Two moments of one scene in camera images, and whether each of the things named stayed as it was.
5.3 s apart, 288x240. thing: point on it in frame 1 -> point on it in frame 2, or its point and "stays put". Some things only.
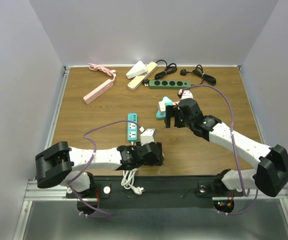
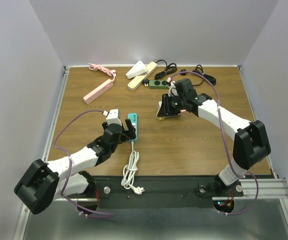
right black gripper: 169,113 -> 165,108
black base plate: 158,192 stays put
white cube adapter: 146,136 -> 113,117
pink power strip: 95,94 stays put
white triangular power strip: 139,68 stays put
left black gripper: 157,160 -> 131,131
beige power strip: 136,82 stays put
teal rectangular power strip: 132,127 stays put
